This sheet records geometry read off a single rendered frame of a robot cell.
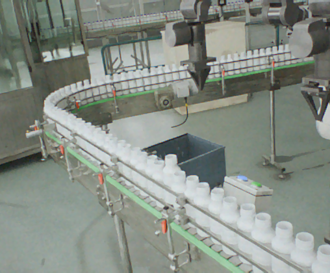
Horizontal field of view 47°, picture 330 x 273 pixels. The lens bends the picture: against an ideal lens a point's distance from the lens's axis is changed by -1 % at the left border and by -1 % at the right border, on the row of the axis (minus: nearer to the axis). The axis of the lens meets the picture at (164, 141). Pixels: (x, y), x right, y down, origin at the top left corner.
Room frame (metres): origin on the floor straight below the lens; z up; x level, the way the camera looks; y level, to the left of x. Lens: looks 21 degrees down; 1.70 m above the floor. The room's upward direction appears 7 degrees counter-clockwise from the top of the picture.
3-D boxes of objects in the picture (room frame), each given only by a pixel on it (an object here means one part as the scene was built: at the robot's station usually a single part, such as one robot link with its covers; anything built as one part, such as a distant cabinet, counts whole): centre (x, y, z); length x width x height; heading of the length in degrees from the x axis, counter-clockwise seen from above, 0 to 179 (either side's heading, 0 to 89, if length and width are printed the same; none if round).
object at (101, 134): (1.58, 0.27, 1.08); 0.06 x 0.06 x 0.17
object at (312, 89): (0.80, -0.36, 1.44); 0.07 x 0.07 x 0.09; 31
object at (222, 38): (5.77, -0.75, 0.59); 1.10 x 0.62 x 1.18; 103
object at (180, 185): (1.08, -0.03, 1.08); 0.06 x 0.06 x 0.17
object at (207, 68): (1.19, -0.13, 1.44); 0.07 x 0.07 x 0.09; 32
